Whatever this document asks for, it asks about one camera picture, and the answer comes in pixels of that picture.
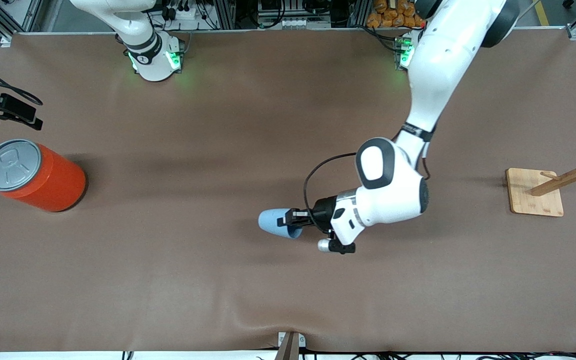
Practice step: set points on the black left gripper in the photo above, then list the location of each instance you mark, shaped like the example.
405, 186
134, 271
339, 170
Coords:
324, 210

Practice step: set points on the light blue plastic cup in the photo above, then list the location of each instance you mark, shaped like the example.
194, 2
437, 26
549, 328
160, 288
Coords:
270, 222

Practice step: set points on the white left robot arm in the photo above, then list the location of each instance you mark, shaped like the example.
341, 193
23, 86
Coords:
438, 75

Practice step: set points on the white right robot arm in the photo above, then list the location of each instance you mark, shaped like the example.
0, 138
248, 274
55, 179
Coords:
154, 60

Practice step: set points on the orange can with grey lid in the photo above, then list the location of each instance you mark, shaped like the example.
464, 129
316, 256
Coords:
53, 182

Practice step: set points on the brown table cover sheet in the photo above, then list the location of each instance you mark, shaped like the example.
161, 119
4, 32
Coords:
168, 150

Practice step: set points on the white power strip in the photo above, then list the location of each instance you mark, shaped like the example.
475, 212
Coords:
183, 14

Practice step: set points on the white terminal block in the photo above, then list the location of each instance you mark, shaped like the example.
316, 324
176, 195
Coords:
298, 23

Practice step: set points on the bag of orange snacks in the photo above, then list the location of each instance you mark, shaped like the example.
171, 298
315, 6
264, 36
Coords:
393, 17

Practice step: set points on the wooden mug tree stand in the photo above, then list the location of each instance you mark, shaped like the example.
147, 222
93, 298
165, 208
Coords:
535, 197

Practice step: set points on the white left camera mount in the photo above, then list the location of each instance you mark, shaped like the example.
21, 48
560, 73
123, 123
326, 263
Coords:
348, 220

